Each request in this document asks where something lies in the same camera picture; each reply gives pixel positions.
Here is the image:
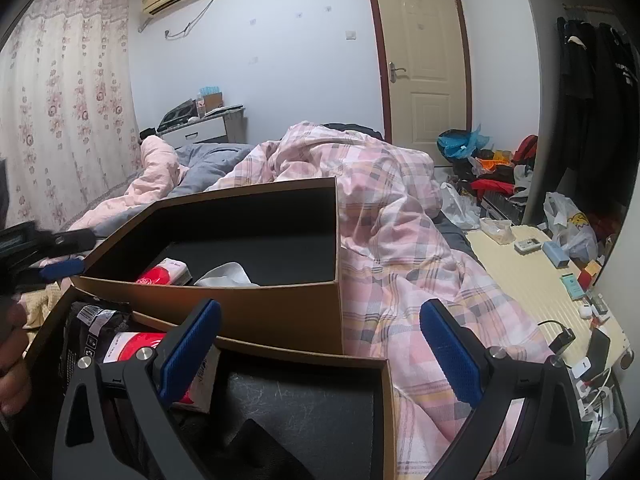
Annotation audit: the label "yellow towel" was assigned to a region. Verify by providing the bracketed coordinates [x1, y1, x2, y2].
[20, 284, 62, 330]

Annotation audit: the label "light blue box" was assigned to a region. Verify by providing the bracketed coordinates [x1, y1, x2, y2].
[542, 240, 570, 269]

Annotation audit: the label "white remote device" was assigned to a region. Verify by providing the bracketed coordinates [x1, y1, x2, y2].
[513, 237, 542, 255]

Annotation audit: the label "grey bed sheet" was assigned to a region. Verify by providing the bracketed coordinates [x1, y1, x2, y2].
[167, 143, 254, 198]

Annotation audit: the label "white bedside cabinet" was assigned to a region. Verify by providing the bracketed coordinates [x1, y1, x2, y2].
[156, 100, 246, 148]

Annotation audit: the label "hanging black clothes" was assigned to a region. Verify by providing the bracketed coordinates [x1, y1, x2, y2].
[556, 18, 639, 214]

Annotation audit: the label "teal small box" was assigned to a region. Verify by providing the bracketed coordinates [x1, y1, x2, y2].
[560, 273, 585, 301]

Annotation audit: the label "black cardboard box far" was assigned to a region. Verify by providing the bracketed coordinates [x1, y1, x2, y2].
[72, 178, 344, 354]

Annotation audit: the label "blue plastic bag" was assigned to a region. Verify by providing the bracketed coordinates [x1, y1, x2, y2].
[436, 127, 490, 162]

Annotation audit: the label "black packaged item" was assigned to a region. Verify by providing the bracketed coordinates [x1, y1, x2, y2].
[58, 302, 131, 384]

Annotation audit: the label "black cardboard box near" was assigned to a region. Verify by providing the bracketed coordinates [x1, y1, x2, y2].
[17, 288, 396, 479]

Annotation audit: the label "red white tissue pack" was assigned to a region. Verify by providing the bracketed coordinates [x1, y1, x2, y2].
[103, 332, 220, 413]

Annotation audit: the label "black power adapter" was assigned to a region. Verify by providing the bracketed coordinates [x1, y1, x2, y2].
[549, 327, 576, 356]

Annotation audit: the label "pile of colourful clothes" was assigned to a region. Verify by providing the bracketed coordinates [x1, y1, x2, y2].
[452, 134, 538, 204]

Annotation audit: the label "pink pillow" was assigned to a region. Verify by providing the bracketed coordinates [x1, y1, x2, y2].
[70, 136, 189, 231]

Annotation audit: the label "floral pink curtain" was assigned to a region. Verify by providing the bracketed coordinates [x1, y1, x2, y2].
[1, 0, 141, 231]

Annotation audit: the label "black cardboard box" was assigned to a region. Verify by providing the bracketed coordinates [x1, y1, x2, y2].
[17, 288, 396, 479]
[72, 178, 344, 354]

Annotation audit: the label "person's hand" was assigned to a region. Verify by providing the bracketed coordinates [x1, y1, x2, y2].
[0, 299, 32, 416]

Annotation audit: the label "white plastic bag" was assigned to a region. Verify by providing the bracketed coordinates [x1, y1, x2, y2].
[544, 192, 598, 263]

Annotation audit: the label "pink plaid duvet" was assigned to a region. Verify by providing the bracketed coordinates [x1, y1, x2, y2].
[218, 122, 550, 479]

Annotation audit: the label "cream door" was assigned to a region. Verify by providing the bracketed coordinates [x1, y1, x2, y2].
[370, 0, 472, 166]

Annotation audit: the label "white grey cloth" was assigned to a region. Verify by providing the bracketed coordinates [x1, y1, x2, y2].
[194, 262, 258, 288]

